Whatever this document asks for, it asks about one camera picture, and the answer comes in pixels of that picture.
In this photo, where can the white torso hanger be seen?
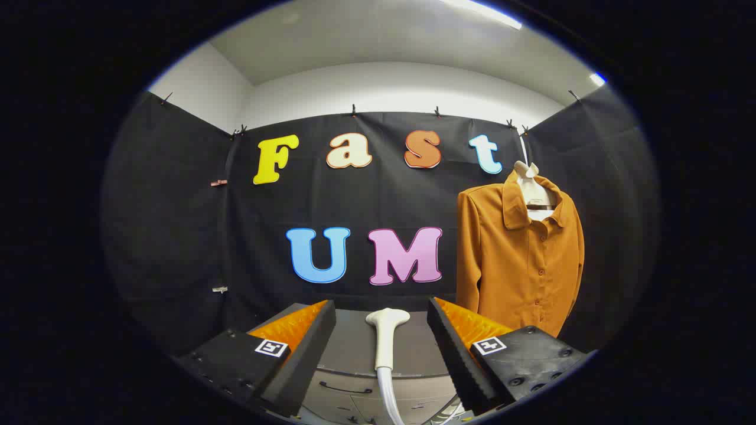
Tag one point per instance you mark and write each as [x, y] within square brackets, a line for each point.
[531, 186]

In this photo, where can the grey cabinet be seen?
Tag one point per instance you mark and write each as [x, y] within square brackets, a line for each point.
[354, 348]

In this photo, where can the white garment steamer head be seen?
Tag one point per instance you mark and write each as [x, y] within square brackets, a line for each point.
[385, 336]

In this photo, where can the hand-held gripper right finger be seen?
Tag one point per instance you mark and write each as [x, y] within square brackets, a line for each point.
[455, 354]

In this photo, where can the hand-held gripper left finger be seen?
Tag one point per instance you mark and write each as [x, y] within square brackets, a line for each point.
[307, 354]

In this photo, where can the row of black cloth clips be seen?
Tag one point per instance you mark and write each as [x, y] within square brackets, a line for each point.
[353, 110]

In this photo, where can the orange button-up shirt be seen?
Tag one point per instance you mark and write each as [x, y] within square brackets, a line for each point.
[514, 265]

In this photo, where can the black backdrop cloth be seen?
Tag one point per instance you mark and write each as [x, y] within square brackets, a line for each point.
[177, 236]

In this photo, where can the small ceiling light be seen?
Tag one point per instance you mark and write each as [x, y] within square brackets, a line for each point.
[598, 79]

